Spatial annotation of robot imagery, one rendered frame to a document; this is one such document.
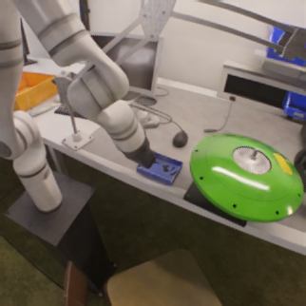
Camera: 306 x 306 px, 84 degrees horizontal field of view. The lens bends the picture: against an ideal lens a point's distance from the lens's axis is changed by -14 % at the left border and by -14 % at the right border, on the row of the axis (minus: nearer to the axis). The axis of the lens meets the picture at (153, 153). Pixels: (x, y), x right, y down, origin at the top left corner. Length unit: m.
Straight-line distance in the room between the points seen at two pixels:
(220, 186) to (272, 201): 0.12
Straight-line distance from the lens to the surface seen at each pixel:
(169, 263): 0.83
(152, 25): 0.57
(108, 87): 0.32
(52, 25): 0.32
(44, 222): 0.70
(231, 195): 0.45
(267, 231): 0.64
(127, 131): 0.40
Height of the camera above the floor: 1.40
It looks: 41 degrees down
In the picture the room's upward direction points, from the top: 3 degrees clockwise
